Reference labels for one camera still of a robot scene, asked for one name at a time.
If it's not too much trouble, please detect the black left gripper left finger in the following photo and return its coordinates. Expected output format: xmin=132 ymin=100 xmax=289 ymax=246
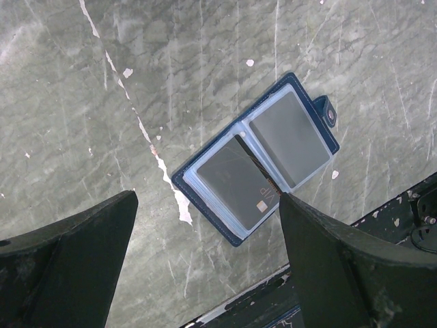
xmin=1 ymin=191 xmax=138 ymax=327

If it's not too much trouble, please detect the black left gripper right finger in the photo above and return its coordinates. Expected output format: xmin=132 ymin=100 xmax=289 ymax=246
xmin=279 ymin=193 xmax=436 ymax=327

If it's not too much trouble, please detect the blue leather card holder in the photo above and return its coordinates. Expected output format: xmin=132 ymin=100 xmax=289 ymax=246
xmin=171 ymin=72 xmax=340 ymax=247

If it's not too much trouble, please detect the black VIP credit card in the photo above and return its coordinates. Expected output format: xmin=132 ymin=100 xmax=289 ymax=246
xmin=249 ymin=89 xmax=332 ymax=189
xmin=197 ymin=135 xmax=279 ymax=232

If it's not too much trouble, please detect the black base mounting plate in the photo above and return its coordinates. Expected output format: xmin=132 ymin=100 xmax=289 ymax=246
xmin=187 ymin=176 xmax=436 ymax=327

